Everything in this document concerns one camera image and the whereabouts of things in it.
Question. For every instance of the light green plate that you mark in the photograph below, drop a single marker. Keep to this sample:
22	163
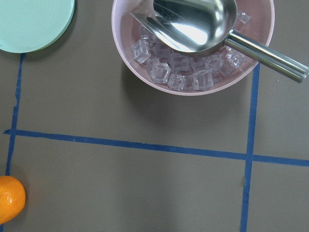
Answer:
31	25

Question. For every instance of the steel ice scoop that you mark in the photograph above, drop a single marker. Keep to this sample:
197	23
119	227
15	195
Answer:
202	27

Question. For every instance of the pink bowl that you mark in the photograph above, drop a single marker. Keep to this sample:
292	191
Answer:
125	30

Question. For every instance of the orange fruit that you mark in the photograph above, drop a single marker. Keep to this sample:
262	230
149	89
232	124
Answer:
12	198

